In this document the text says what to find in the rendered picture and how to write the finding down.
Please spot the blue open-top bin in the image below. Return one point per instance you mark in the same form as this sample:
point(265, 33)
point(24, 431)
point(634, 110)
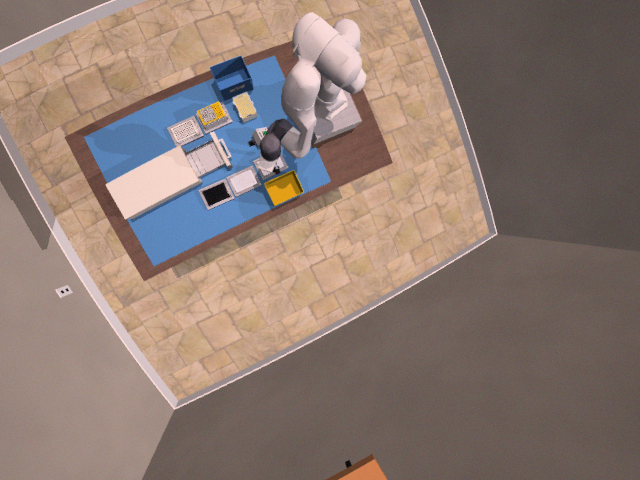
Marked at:
point(231, 77)

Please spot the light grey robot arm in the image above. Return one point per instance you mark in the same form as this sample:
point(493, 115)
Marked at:
point(320, 48)

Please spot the blue bench mat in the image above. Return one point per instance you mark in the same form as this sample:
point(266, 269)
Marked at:
point(184, 221)

